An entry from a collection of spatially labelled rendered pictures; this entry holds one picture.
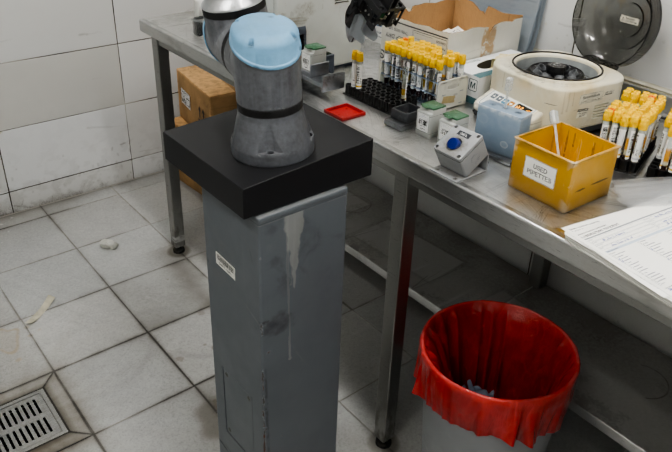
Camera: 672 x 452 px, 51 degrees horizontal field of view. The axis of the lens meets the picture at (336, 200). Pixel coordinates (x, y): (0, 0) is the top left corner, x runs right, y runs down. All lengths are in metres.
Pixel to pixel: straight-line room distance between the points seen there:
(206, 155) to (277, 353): 0.41
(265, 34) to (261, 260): 0.39
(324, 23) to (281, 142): 0.69
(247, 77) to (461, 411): 0.84
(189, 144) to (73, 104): 1.75
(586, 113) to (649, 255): 0.50
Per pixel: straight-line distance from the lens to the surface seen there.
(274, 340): 1.39
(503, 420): 1.58
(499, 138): 1.46
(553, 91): 1.57
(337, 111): 1.64
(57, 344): 2.41
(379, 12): 1.49
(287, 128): 1.22
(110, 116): 3.14
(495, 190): 1.35
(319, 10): 1.85
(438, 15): 2.07
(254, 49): 1.17
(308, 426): 1.63
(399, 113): 1.57
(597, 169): 1.34
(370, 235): 2.31
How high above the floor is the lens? 1.50
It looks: 29 degrees down
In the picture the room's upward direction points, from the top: 2 degrees clockwise
